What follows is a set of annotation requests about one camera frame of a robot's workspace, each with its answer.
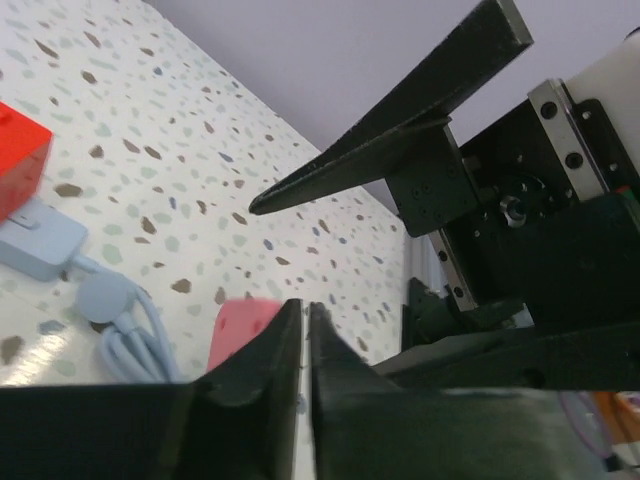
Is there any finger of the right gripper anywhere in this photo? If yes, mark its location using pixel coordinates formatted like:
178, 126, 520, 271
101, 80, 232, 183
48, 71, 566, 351
249, 1, 533, 237

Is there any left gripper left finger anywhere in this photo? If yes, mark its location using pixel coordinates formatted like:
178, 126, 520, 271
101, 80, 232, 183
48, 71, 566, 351
1, 299, 303, 479

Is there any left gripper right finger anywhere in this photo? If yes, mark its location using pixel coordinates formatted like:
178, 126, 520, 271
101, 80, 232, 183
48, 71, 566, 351
308, 303, 609, 480

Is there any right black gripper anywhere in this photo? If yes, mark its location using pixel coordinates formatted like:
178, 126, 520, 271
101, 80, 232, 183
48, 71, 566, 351
374, 80, 639, 391

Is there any pink plug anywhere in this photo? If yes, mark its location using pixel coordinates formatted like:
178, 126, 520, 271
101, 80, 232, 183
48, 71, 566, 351
206, 298, 282, 372

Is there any red cube plug adapter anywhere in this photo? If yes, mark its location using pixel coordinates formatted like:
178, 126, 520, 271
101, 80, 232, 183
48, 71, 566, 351
0, 103, 53, 221

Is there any blue power cord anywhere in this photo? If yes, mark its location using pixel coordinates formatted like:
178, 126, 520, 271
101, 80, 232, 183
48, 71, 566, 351
59, 254, 181, 385

